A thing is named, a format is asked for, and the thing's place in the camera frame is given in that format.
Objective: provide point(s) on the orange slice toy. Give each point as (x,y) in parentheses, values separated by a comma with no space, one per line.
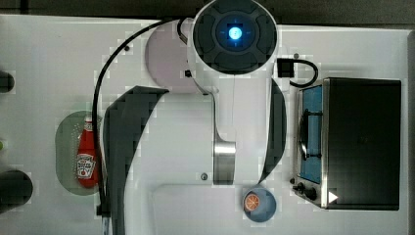
(251,202)

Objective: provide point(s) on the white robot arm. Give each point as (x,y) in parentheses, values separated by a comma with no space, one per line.
(231,131)

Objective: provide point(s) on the black cylinder cup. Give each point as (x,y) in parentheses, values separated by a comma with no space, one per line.
(7,82)

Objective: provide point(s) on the lilac round plate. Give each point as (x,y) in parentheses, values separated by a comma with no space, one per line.
(166,60)

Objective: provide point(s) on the blue bowl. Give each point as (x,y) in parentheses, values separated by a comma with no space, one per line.
(267,207)

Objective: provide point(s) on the black utensil holder cup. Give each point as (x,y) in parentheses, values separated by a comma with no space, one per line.
(15,189)

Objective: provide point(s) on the red felt ketchup bottle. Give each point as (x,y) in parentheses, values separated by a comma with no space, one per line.
(86,171)

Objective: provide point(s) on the black toaster oven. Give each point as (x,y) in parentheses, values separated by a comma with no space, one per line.
(348,144)

